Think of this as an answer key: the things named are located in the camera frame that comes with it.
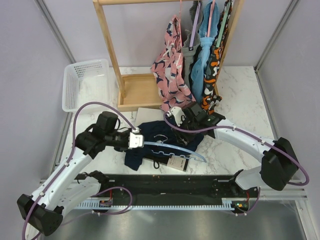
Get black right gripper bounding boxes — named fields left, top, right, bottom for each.
left=171, top=115, right=199, bottom=146

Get navy blue shorts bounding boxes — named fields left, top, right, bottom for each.
left=124, top=120, right=204, bottom=171

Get light blue hanger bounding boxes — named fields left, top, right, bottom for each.
left=144, top=134, right=207, bottom=163

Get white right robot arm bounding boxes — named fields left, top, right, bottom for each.
left=167, top=102, right=299, bottom=197

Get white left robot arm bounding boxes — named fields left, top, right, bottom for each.
left=17, top=111, right=143, bottom=239

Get orange camouflage shorts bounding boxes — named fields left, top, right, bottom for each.
left=201, top=11, right=232, bottom=115

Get light blue shorts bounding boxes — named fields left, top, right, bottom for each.
left=190, top=0, right=220, bottom=103

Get pink patterned shorts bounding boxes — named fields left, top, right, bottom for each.
left=151, top=15, right=196, bottom=112

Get grey shorts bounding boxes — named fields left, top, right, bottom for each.
left=181, top=0, right=203, bottom=89

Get purple hanger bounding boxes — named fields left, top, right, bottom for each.
left=189, top=0, right=202, bottom=49

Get pink hanger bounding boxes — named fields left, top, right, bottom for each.
left=206, top=0, right=215, bottom=37
left=178, top=0, right=183, bottom=53

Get green hanger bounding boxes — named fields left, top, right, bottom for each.
left=215, top=0, right=233, bottom=48

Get grey plastic folder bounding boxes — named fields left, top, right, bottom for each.
left=135, top=107, right=165, bottom=127

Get white plastic basket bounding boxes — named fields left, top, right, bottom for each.
left=62, top=59, right=113, bottom=113

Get wooden clothes rack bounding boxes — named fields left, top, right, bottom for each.
left=93, top=0, right=243, bottom=112

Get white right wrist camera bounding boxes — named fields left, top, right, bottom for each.
left=166, top=106, right=186, bottom=127

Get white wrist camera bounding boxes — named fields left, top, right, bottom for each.
left=128, top=127, right=144, bottom=149
left=166, top=106, right=186, bottom=127

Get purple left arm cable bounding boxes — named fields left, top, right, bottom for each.
left=21, top=102, right=138, bottom=240

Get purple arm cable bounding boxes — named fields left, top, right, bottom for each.
left=163, top=112, right=310, bottom=187
left=21, top=102, right=138, bottom=240

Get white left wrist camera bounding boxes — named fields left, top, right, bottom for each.
left=128, top=127, right=144, bottom=149

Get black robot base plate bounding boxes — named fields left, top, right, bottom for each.
left=98, top=174, right=258, bottom=206

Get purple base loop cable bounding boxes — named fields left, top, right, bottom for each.
left=91, top=184, right=134, bottom=218

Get white slotted cable duct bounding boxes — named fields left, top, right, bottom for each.
left=75, top=199, right=249, bottom=211

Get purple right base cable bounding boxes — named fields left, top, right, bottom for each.
left=232, top=187, right=262, bottom=217

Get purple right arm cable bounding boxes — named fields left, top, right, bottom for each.
left=163, top=112, right=310, bottom=187

